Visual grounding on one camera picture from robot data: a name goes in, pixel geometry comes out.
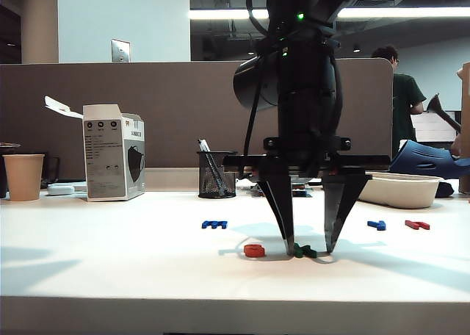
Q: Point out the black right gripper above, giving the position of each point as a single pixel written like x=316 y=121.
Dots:
x=304 y=162

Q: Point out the green letter k magnet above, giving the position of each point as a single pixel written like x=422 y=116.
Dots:
x=303 y=252

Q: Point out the dark blue letter y magnet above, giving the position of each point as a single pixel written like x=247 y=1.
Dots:
x=374 y=223

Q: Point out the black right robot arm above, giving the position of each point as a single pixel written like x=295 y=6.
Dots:
x=304 y=92

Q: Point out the blue letter m magnet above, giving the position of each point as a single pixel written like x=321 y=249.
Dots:
x=213 y=224

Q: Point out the red letter n magnet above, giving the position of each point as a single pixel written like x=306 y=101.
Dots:
x=411 y=223

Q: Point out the white oval container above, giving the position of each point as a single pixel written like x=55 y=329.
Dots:
x=404 y=195

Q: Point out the black mesh pen holder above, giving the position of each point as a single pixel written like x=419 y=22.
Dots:
x=214 y=182

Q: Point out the blue foam slipper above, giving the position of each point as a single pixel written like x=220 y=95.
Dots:
x=415 y=158

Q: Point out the black white pen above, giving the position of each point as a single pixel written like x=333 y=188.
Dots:
x=202 y=145

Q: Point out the person in dark t-shirt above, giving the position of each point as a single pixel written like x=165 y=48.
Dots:
x=404 y=103

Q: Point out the white computer monitor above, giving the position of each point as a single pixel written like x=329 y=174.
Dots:
x=433 y=129

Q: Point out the tall brown cardboard box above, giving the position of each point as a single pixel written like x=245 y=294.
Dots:
x=465 y=129

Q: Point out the brown desk partition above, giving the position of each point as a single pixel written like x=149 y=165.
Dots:
x=147 y=111

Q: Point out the white grey mask box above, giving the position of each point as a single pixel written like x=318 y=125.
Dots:
x=106 y=158

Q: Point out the ceiling light strip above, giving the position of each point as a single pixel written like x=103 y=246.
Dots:
x=220 y=13

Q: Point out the white earbud case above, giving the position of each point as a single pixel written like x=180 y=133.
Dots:
x=60 y=190

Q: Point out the dark glass mug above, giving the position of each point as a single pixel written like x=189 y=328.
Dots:
x=51 y=169

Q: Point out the brown paper cup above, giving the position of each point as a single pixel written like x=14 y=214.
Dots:
x=24 y=177

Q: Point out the dark grey angled bracket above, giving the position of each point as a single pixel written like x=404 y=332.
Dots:
x=435 y=105

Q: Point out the metal wall plate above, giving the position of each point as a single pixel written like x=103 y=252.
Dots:
x=120 y=50

